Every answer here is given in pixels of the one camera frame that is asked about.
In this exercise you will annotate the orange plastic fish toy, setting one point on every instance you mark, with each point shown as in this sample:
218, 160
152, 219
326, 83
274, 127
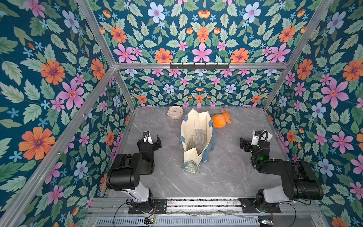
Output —
221, 120

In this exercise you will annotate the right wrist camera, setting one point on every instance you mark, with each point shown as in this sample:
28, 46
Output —
255, 137

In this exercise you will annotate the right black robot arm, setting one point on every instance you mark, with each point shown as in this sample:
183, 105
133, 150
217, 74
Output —
298, 182

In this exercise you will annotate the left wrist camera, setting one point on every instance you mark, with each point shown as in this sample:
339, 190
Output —
146, 136

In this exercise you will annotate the black hook rail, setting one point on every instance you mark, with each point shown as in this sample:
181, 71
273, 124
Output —
199, 66

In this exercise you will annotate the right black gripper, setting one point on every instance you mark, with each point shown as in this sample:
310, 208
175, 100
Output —
245, 143

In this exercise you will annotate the white rectangular box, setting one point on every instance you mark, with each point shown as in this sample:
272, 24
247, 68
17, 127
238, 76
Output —
266, 136

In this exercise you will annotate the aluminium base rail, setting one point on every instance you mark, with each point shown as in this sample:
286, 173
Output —
204, 212

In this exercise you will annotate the cream canvas tote bag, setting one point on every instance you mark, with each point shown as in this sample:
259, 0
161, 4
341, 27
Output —
198, 139

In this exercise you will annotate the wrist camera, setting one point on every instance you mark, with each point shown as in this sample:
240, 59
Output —
255, 137
146, 136

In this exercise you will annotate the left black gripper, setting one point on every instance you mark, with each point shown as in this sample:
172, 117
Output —
154, 142

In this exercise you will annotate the pink round alarm clock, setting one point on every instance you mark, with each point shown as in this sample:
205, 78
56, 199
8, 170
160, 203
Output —
175, 112

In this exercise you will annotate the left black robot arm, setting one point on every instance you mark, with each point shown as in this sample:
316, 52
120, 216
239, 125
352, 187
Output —
126, 171

